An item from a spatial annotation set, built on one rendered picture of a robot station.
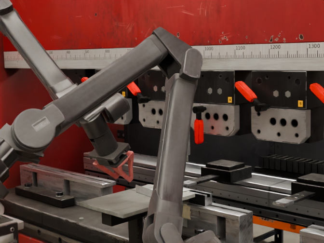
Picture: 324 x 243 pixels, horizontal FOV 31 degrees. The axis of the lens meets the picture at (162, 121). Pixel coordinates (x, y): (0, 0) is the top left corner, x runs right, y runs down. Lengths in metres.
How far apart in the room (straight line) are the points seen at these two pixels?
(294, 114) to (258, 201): 0.51
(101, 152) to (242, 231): 0.42
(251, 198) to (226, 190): 0.09
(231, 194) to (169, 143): 0.69
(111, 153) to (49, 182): 0.71
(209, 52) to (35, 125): 0.57
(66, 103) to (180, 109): 0.25
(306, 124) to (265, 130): 0.11
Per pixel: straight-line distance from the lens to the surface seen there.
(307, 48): 1.32
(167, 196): 1.15
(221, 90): 1.46
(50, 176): 2.11
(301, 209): 1.71
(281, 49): 1.35
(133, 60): 1.23
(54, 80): 1.48
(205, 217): 1.58
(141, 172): 2.12
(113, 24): 1.75
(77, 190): 1.99
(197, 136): 1.47
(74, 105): 1.14
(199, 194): 1.60
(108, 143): 1.43
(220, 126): 1.47
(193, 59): 1.25
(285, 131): 1.35
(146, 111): 1.65
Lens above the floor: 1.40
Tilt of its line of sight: 7 degrees down
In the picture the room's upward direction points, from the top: 2 degrees counter-clockwise
